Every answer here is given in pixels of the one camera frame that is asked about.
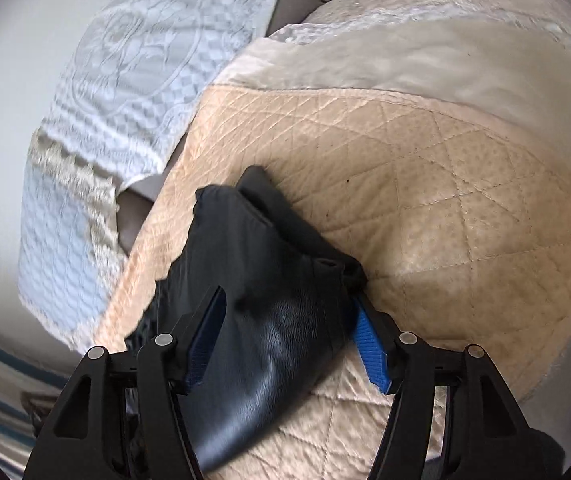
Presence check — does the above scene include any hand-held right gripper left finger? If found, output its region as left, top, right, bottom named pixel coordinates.
left=24, top=285, right=229, bottom=480

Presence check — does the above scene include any blue quilted lace-trimmed cover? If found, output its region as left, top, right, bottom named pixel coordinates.
left=15, top=137, right=128, bottom=352

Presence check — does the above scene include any cream lace seat cover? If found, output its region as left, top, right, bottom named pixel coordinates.
left=214, top=0, right=571, bottom=413

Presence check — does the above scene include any black jacket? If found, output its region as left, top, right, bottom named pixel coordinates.
left=124, top=165, right=369, bottom=477

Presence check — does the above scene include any white lace cover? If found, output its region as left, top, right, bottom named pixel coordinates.
left=30, top=0, right=289, bottom=187

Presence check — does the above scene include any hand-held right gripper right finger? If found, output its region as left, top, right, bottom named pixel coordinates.
left=350, top=294, right=547, bottom=480

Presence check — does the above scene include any peach quilted blanket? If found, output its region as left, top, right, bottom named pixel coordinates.
left=85, top=85, right=571, bottom=480

